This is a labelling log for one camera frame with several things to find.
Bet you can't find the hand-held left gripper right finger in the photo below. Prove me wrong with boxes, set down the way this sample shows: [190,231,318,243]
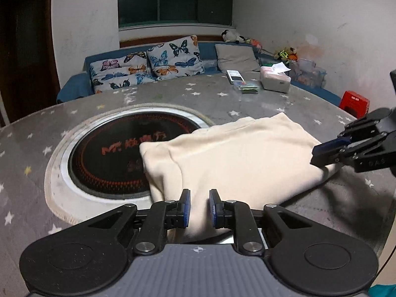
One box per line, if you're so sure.
[209,189,311,254]

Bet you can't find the red plastic stool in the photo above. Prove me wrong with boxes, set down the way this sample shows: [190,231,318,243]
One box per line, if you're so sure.
[340,91,370,119]

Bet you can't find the yellow green plush toy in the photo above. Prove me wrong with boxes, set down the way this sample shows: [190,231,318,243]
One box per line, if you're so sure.
[274,47,299,62]

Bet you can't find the clear plastic storage bin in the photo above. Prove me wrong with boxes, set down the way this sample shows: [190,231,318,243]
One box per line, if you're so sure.
[289,58,327,89]

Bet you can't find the colourful plush toys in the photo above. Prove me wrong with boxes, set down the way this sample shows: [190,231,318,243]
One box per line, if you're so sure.
[244,37,263,52]

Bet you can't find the dark wooden door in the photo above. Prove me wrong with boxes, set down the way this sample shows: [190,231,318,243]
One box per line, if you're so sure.
[0,0,61,126]

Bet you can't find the butterfly print pillow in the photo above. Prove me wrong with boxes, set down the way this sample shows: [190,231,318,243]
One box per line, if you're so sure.
[146,35,205,79]
[90,51,156,94]

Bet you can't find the dark window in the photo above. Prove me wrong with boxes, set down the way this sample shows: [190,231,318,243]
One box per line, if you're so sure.
[118,0,234,32]

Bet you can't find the black white plush toy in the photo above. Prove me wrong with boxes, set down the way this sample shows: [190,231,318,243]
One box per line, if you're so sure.
[221,30,245,44]

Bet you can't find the pink white tissue box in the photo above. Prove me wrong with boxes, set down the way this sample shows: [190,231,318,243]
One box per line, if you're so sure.
[259,66,292,93]

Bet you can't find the cream sweatshirt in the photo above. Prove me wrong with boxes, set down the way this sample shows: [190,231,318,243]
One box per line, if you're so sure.
[139,112,341,244]

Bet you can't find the plain grey pillow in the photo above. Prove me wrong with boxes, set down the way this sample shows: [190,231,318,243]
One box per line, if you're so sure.
[215,44,260,72]

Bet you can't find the white remote control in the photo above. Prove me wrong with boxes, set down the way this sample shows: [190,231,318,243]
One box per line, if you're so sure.
[226,70,245,85]

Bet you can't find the small clear plastic box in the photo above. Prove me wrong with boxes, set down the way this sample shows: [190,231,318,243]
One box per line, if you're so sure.
[233,80,260,95]

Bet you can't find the blue sofa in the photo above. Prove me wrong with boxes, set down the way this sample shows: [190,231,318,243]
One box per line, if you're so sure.
[56,41,342,106]

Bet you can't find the teal cloth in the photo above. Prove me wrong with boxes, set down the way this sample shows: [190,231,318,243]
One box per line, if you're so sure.
[370,285,396,297]

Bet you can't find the white paper slip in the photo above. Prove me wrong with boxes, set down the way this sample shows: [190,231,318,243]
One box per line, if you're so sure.
[270,62,291,74]

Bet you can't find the round black induction cooktop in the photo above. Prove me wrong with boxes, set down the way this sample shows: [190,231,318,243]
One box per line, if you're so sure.
[60,107,211,201]

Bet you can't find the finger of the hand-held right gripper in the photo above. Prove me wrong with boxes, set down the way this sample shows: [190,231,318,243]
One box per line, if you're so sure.
[312,108,393,153]
[310,131,396,174]

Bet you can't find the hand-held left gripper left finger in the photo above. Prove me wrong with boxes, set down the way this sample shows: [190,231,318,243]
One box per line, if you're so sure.
[87,189,191,254]

